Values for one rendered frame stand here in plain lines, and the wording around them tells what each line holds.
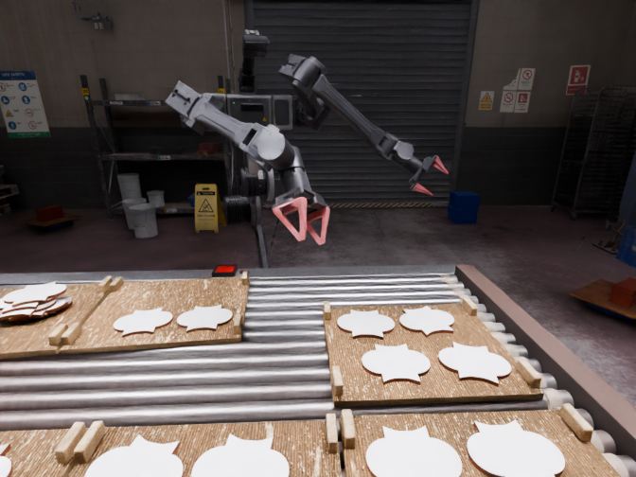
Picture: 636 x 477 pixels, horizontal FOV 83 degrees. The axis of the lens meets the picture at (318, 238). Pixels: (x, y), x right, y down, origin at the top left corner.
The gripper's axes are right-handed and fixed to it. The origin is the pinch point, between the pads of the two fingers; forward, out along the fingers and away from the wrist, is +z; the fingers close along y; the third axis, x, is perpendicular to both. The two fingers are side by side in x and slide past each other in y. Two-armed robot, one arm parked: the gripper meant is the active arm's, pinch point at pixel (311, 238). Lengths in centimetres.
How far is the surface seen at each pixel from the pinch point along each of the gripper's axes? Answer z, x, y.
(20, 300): -11, -78, 11
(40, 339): 1, -70, 12
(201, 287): -4, -50, -23
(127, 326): 4, -54, 1
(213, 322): 8.8, -36.0, -8.9
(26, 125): -371, -474, -230
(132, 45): -412, -281, -263
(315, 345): 21.5, -13.4, -15.7
